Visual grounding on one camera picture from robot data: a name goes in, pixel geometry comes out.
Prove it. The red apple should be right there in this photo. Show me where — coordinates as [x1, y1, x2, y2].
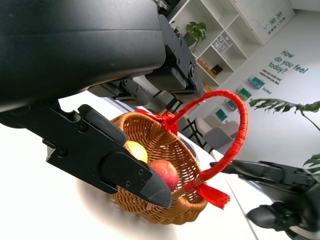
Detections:
[149, 159, 180, 195]

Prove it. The green pear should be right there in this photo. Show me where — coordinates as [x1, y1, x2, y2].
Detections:
[126, 141, 149, 163]

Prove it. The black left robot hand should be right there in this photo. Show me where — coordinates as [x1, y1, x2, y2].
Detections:
[0, 0, 205, 208]

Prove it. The large monstera plant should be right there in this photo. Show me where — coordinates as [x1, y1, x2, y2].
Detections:
[248, 98, 320, 176]

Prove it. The wicker basket with red handle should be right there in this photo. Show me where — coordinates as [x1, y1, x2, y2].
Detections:
[109, 89, 250, 225]

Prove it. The green picture card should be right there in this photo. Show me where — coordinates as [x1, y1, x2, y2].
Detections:
[247, 76, 265, 90]
[215, 108, 228, 121]
[224, 98, 237, 111]
[235, 87, 252, 101]

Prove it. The grey armchair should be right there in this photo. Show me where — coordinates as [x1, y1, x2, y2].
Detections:
[202, 126, 234, 155]

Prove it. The white shelf unit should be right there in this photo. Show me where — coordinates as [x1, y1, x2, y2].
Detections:
[167, 0, 263, 91]

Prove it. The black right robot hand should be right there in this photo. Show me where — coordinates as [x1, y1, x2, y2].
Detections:
[209, 159, 320, 240]

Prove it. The beige armchair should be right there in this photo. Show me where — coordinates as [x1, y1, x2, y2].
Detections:
[194, 116, 216, 141]

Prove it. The small potted green plant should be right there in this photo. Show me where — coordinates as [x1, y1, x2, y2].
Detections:
[185, 21, 208, 53]

